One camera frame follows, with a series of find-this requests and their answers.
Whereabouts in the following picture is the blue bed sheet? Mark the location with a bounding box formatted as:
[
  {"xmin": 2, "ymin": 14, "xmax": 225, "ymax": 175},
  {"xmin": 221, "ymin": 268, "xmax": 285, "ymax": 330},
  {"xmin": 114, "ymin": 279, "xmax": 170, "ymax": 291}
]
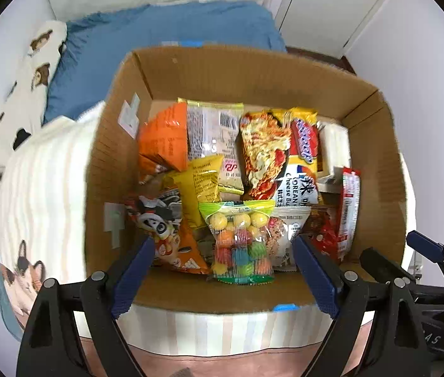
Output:
[{"xmin": 43, "ymin": 1, "xmax": 288, "ymax": 124}]

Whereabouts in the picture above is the red snack bag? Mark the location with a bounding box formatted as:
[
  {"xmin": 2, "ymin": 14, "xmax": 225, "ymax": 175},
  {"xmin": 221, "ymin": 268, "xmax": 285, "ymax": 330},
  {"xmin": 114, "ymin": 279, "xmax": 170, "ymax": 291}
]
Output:
[{"xmin": 303, "ymin": 209, "xmax": 341, "ymax": 263}]

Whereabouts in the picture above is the panda print orange snack bag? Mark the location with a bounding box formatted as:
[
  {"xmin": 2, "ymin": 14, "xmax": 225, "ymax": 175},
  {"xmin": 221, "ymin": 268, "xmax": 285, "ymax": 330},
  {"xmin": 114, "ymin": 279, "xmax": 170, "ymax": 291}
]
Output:
[{"xmin": 126, "ymin": 188, "xmax": 209, "ymax": 275}]

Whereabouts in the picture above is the small white snack packet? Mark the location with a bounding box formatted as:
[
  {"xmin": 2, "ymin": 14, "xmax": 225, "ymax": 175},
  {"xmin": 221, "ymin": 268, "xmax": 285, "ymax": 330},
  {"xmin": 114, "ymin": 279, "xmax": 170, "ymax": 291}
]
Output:
[{"xmin": 266, "ymin": 206, "xmax": 312, "ymax": 272}]

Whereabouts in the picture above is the clear beige snack packet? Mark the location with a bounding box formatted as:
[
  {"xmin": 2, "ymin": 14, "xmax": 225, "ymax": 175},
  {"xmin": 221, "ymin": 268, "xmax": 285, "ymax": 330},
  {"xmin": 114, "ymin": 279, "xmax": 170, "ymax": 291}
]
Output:
[{"xmin": 177, "ymin": 97, "xmax": 244, "ymax": 201}]

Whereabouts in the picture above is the striped cream cat blanket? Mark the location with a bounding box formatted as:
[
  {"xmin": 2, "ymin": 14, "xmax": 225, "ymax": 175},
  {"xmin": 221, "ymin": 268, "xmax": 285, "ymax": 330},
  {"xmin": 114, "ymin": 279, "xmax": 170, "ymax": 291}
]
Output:
[{"xmin": 0, "ymin": 101, "xmax": 418, "ymax": 377}]

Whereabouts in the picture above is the bear print long pillow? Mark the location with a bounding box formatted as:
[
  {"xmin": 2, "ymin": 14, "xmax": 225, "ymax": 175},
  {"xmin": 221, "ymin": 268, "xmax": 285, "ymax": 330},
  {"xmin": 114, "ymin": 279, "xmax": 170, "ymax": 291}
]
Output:
[{"xmin": 0, "ymin": 20, "xmax": 68, "ymax": 184}]

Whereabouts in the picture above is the yellow instant noodle packet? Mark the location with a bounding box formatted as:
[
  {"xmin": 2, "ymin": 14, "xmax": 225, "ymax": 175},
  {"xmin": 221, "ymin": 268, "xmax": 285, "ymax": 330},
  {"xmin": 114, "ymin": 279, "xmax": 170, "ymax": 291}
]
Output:
[{"xmin": 239, "ymin": 107, "xmax": 323, "ymax": 207}]

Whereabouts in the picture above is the colourful gumball candy bag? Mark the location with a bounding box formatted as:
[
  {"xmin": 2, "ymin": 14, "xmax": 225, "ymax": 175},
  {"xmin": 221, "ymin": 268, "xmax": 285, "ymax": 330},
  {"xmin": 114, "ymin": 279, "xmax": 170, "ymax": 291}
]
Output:
[{"xmin": 198, "ymin": 200, "xmax": 275, "ymax": 285}]

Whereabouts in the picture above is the white door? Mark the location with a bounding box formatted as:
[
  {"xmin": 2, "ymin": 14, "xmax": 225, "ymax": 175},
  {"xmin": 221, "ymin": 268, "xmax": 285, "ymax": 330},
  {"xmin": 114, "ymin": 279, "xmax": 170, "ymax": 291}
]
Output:
[{"xmin": 275, "ymin": 0, "xmax": 384, "ymax": 58}]

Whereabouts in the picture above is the red white snack packet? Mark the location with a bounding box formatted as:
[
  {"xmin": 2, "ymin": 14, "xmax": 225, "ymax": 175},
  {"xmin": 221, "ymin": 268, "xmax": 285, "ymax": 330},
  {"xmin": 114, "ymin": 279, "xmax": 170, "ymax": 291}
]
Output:
[{"xmin": 337, "ymin": 167, "xmax": 361, "ymax": 261}]

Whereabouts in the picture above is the yellow chip bag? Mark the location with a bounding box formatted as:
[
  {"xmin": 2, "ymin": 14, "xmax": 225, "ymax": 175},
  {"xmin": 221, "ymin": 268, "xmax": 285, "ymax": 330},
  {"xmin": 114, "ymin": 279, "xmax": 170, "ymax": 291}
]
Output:
[{"xmin": 171, "ymin": 155, "xmax": 224, "ymax": 228}]

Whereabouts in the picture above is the white carton box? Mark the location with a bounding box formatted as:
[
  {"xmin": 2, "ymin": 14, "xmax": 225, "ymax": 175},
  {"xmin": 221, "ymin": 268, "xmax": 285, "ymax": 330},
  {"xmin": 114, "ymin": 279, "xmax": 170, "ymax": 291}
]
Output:
[{"xmin": 317, "ymin": 121, "xmax": 351, "ymax": 184}]

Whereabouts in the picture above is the brown cardboard box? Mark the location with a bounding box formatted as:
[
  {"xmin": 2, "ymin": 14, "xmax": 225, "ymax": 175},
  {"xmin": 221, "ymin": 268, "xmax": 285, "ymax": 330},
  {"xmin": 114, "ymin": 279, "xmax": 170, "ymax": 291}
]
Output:
[{"xmin": 83, "ymin": 44, "xmax": 409, "ymax": 316}]

